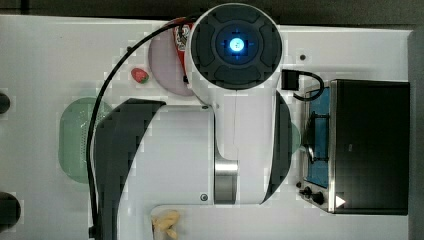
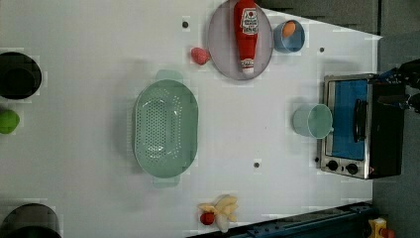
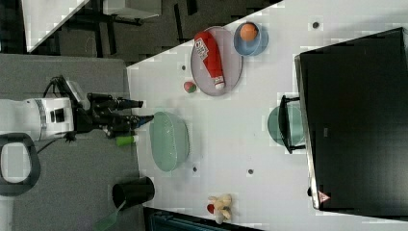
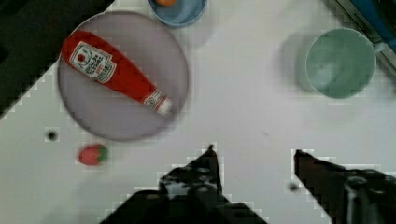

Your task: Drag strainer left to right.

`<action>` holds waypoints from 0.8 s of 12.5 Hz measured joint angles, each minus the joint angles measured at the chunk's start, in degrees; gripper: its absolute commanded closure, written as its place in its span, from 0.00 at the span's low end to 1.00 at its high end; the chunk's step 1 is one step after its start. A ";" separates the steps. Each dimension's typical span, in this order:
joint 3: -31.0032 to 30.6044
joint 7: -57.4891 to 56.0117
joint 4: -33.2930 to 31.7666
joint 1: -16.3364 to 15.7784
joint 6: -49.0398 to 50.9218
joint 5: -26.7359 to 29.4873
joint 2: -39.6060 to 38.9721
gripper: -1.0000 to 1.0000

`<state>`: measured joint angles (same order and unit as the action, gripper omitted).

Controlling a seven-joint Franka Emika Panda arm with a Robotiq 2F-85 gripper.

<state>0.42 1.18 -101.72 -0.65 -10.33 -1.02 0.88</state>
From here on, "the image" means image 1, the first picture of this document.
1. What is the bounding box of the green plastic strainer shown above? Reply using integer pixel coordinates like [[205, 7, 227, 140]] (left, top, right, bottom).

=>
[[58, 97, 96, 184]]

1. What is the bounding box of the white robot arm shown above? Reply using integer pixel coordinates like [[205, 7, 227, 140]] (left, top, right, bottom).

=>
[[92, 3, 292, 240]]

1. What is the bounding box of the grey round plate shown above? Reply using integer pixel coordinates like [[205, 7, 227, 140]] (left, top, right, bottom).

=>
[[148, 28, 194, 97]]

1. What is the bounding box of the red toy strawberry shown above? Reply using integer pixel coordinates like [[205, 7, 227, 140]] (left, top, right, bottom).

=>
[[131, 68, 149, 84]]

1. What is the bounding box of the red ketchup bottle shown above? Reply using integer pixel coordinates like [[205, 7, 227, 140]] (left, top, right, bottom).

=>
[[173, 18, 193, 84]]

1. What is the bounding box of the yellow banana peel toy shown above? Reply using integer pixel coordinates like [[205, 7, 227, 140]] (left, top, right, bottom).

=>
[[152, 210, 180, 240]]

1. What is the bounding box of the black toaster oven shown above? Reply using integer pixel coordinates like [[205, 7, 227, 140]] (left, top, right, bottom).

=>
[[297, 79, 410, 215]]

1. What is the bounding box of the black round object upper left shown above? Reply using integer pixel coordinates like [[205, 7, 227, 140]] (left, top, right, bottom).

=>
[[0, 93, 11, 114]]

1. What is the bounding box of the black round object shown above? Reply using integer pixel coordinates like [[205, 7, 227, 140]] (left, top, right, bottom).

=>
[[0, 93, 11, 114], [0, 192, 21, 232]]

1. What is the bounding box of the black round object lower left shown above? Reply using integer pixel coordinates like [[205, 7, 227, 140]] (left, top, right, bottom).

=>
[[0, 192, 21, 232]]

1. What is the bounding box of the green pot with handle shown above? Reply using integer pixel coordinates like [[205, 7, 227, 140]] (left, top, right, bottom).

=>
[[291, 123, 315, 163]]

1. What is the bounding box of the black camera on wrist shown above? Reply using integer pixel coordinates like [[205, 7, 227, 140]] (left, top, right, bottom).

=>
[[281, 69, 325, 102]]

